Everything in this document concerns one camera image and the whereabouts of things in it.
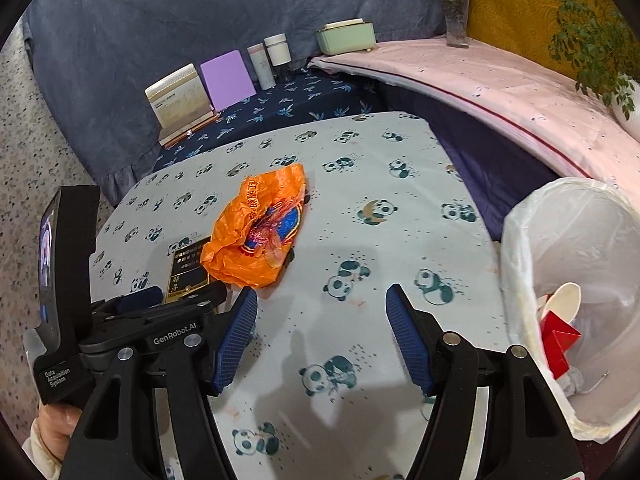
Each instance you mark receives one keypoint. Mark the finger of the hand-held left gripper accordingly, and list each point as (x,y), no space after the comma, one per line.
(165,327)
(140,299)

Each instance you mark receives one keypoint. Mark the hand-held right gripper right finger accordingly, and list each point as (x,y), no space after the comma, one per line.
(405,335)

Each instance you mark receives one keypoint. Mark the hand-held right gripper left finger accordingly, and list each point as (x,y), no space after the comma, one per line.
(235,345)

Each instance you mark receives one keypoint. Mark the black and gold card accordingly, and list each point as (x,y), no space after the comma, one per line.
(187,270)

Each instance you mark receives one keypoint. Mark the orange plastic bag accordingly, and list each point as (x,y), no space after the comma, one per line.
(250,240)

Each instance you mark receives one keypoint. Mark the red paper scrap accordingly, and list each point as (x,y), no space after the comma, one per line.
(555,345)

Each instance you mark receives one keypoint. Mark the red banded white paper cup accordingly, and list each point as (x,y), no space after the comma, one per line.
(562,302)

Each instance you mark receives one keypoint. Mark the white tissue paper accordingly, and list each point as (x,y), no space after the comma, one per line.
(570,382)

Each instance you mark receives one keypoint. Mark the trash bin with white liner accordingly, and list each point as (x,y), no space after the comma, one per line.
(600,240)

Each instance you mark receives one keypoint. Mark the person's left forearm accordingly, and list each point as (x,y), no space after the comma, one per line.
(42,462)

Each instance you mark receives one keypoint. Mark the person's left hand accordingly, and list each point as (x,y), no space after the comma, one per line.
(57,427)

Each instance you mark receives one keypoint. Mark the dark blue plain cloth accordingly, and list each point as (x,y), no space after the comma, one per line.
(475,160)

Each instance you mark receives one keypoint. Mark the beige open box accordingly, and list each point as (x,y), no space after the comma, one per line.
(177,100)

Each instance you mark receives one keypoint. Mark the purple card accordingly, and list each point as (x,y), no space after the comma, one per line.
(227,80)

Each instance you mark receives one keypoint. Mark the navy printed cloth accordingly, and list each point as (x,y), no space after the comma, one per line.
(280,105)

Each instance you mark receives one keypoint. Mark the blue-grey cloth backdrop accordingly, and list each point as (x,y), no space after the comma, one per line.
(150,20)

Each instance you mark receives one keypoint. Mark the slender white bottle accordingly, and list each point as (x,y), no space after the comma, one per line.
(261,67)

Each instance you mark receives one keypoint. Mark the pink cloth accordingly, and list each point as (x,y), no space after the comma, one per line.
(475,80)

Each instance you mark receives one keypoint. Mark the white jar with dark base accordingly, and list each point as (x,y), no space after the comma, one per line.
(277,50)

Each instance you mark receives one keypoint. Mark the pale green box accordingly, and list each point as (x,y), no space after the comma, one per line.
(345,40)

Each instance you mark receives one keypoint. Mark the glass vase with pink flowers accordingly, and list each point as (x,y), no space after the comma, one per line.
(456,27)

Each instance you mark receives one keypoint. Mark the green plant in white pot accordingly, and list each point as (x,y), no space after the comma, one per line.
(590,45)

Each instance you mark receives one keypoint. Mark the yellow cloth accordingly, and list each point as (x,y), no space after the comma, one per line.
(520,5)

